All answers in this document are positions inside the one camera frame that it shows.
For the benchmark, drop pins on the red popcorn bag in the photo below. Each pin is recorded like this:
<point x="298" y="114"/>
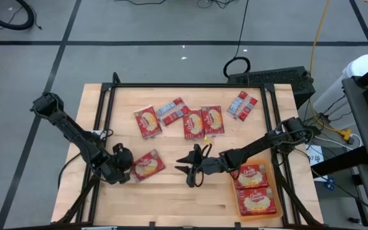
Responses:
<point x="149" y="165"/>
<point x="172" y="111"/>
<point x="256" y="202"/>
<point x="148" y="122"/>
<point x="242" y="106"/>
<point x="193" y="125"/>
<point x="251" y="176"/>
<point x="212" y="120"/>

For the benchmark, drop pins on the black computer case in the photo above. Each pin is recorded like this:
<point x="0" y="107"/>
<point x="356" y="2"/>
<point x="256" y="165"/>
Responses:
<point x="273" y="78"/>

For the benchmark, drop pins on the orange plastic basket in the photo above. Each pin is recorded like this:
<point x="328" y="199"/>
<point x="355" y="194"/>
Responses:
<point x="264" y="161"/>

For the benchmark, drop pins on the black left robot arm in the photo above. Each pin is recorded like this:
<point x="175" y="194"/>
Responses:
<point x="72" y="131"/>

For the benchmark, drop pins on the black aluminium table frame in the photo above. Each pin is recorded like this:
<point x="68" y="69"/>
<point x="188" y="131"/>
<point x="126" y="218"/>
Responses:
<point x="187" y="85"/>

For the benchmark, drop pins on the yellow plug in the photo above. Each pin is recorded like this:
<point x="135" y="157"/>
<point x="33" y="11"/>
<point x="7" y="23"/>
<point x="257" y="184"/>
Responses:
<point x="345" y="134"/>

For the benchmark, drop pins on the small black object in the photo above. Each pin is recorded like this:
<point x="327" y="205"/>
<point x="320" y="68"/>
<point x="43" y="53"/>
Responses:
<point x="355" y="220"/>

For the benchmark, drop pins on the blue tags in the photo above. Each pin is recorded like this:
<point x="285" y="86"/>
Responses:
<point x="331" y="183"/>

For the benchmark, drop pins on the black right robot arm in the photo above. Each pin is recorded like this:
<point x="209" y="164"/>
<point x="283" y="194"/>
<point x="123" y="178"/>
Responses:
<point x="257" y="145"/>

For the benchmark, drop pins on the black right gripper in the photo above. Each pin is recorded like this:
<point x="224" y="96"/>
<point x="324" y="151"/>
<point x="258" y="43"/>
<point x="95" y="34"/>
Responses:
<point x="214" y="165"/>

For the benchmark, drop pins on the white bin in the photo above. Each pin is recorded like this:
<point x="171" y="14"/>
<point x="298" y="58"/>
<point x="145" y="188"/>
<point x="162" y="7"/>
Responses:
<point x="363" y="65"/>

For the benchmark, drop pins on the white paper sheet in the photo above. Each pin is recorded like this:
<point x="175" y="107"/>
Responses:
<point x="315" y="158"/>

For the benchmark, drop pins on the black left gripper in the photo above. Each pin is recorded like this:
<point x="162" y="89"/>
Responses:
<point x="121" y="161"/>

